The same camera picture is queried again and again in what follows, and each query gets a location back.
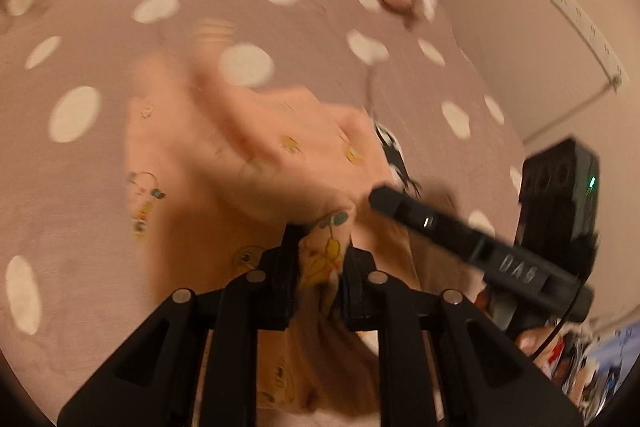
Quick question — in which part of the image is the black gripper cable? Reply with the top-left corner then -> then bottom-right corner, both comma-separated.
532,274 -> 588,360

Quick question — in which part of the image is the peach printed baby shirt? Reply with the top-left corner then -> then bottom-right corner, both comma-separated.
122,22 -> 488,414

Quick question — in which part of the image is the white wall power strip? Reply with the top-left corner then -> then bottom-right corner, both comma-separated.
549,0 -> 631,94

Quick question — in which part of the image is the person's right hand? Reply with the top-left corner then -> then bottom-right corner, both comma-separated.
517,326 -> 558,354

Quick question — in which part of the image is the polka dot blanket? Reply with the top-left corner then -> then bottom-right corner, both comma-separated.
0,0 -> 538,427

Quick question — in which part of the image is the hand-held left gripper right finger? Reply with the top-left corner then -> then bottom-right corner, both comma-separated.
342,247 -> 583,427

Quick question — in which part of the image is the colourful printed clutter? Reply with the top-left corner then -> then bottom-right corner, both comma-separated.
545,322 -> 636,418

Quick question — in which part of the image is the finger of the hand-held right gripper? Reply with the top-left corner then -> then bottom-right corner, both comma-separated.
369,185 -> 501,279

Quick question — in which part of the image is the white power strip cable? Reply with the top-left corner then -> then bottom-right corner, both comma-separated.
520,79 -> 618,145

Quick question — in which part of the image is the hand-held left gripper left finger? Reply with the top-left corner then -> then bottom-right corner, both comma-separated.
57,224 -> 303,427

